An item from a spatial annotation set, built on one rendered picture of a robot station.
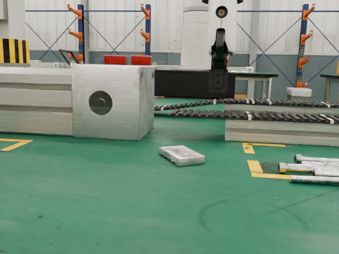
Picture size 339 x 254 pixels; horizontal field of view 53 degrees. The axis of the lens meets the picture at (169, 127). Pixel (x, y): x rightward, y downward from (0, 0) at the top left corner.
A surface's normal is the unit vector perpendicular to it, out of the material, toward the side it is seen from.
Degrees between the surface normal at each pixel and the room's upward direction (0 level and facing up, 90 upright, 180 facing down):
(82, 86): 90
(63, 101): 90
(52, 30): 90
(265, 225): 0
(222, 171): 0
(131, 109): 90
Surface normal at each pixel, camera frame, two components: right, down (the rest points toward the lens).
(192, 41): -0.44, 0.13
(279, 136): -0.15, 0.18
